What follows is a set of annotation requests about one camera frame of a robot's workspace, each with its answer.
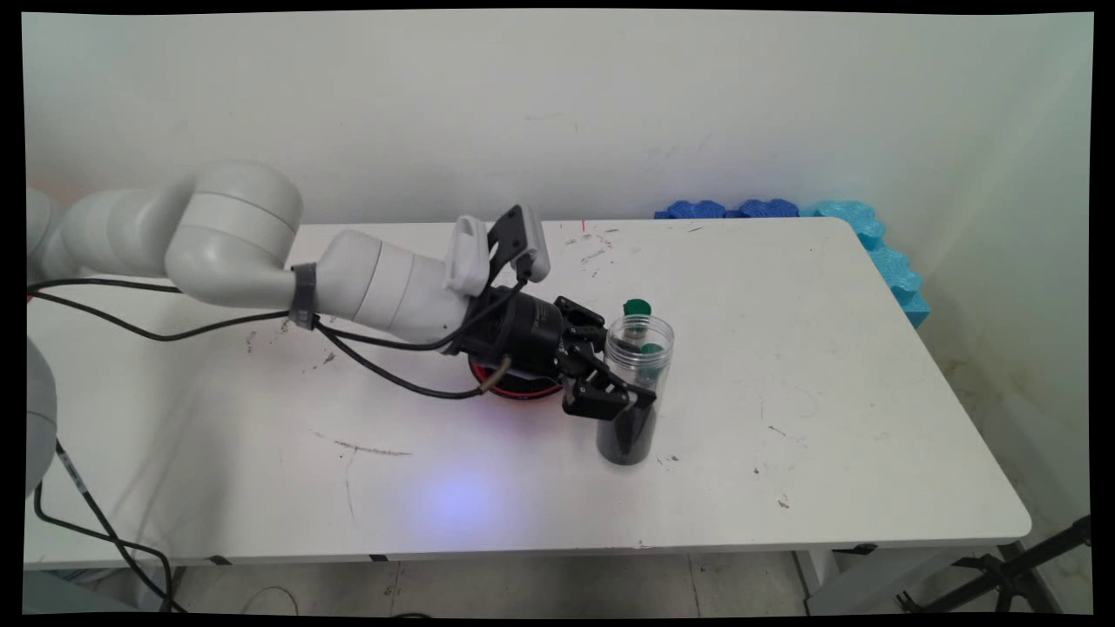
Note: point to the white table leg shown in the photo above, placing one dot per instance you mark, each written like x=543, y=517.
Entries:
x=819, y=579

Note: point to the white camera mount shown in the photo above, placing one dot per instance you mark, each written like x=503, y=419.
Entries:
x=470, y=252

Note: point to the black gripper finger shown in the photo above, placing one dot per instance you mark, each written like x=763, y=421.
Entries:
x=601, y=396
x=584, y=324

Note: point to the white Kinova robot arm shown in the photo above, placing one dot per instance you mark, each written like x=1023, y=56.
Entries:
x=226, y=235

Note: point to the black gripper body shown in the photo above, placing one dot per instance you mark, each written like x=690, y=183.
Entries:
x=518, y=340

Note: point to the light blue foam mat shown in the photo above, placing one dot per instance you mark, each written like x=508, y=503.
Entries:
x=888, y=261

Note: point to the black tripod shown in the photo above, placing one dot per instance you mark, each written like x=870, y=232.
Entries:
x=1010, y=570

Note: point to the green capped spice bottle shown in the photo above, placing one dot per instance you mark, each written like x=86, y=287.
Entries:
x=652, y=349
x=637, y=306

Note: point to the red bowl with black rim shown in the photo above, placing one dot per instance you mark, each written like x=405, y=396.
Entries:
x=514, y=390

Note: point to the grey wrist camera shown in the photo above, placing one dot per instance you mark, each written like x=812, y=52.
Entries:
x=527, y=239

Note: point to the black grains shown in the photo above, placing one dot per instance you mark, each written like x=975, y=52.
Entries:
x=623, y=444

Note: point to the clear plastic jar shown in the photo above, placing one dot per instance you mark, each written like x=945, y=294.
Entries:
x=666, y=335

